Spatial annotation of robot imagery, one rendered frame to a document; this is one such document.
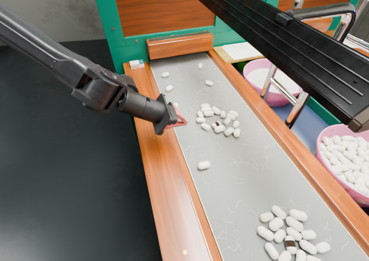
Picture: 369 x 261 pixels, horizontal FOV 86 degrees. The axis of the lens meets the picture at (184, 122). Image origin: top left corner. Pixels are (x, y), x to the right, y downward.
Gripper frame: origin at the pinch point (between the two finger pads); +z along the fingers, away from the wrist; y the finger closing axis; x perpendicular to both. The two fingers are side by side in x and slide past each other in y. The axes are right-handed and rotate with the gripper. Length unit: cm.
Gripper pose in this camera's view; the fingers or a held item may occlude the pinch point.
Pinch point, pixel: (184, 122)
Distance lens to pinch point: 57.1
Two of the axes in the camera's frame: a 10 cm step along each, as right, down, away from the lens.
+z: 7.4, 2.7, 6.2
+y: -3.0, -7.0, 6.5
